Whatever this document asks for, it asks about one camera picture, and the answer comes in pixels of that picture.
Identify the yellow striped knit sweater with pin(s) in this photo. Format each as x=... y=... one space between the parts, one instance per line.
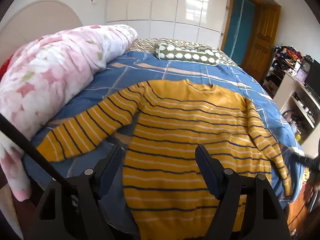
x=162 y=183

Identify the beige round headboard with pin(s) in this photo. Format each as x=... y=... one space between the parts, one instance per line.
x=33 y=21

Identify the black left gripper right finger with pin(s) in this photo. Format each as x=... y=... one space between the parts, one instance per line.
x=263 y=215

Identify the green white-dotted pillow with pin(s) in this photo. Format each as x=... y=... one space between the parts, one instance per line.
x=167 y=50

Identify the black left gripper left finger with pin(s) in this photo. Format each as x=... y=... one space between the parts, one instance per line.
x=69 y=207

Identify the cluttered white shelf unit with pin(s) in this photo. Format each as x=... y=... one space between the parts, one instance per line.
x=290 y=84

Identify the blue plaid bed sheet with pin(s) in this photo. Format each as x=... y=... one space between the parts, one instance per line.
x=135 y=67

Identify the pink floral rolled quilt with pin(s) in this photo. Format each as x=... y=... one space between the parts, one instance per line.
x=45 y=74

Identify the teal door curtain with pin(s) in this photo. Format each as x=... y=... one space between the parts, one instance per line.
x=239 y=30

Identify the brown wooden door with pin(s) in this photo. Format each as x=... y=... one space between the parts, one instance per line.
x=257 y=58

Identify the white glossy wardrobe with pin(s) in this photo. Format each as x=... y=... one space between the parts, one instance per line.
x=200 y=21

